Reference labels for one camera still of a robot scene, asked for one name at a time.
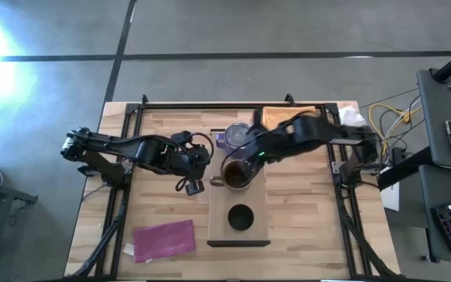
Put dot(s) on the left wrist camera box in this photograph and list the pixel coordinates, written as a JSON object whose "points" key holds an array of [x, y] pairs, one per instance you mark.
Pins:
{"points": [[195, 188]]}

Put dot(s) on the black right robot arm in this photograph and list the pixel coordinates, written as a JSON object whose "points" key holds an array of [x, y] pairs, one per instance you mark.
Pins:
{"points": [[327, 133]]}

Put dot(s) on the black metal table frame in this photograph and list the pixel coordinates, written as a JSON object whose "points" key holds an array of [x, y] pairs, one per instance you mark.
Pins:
{"points": [[131, 117]]}

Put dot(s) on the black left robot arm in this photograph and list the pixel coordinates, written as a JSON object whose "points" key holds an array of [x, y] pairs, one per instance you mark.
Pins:
{"points": [[116, 147]]}

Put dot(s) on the brown ceramic mug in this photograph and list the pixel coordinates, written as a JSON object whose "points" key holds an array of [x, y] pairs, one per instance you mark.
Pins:
{"points": [[235, 176]]}

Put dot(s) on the grey side desk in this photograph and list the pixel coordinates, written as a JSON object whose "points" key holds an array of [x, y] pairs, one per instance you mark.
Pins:
{"points": [[441, 117]]}

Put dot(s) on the orange folded cloth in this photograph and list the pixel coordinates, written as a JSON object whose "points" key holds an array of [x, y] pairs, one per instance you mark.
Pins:
{"points": [[284, 115]]}

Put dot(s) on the white paper tag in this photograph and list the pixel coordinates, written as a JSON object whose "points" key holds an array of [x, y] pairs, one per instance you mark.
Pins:
{"points": [[128, 249]]}

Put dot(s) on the white crumpled cloth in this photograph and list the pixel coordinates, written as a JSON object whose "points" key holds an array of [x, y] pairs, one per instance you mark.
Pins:
{"points": [[351, 116]]}

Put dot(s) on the grey keyboard desk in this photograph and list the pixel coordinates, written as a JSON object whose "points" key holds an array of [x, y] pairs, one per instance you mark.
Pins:
{"points": [[429, 235]]}

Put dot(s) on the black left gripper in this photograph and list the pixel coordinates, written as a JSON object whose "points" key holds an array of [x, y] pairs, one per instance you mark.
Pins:
{"points": [[192, 160]]}

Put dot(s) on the wooden tray with hole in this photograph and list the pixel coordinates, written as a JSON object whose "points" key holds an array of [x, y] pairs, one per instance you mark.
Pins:
{"points": [[237, 196]]}

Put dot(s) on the black power adapter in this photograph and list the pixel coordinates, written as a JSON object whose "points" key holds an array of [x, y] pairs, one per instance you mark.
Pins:
{"points": [[397, 155]]}

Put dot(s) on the purple translucent mug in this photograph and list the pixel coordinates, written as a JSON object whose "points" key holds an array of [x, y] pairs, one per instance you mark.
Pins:
{"points": [[236, 135]]}

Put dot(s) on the pink folded cloth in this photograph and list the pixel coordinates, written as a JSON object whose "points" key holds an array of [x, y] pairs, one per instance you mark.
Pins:
{"points": [[164, 241]]}

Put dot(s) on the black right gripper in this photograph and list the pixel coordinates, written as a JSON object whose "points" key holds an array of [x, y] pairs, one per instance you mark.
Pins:
{"points": [[272, 147]]}

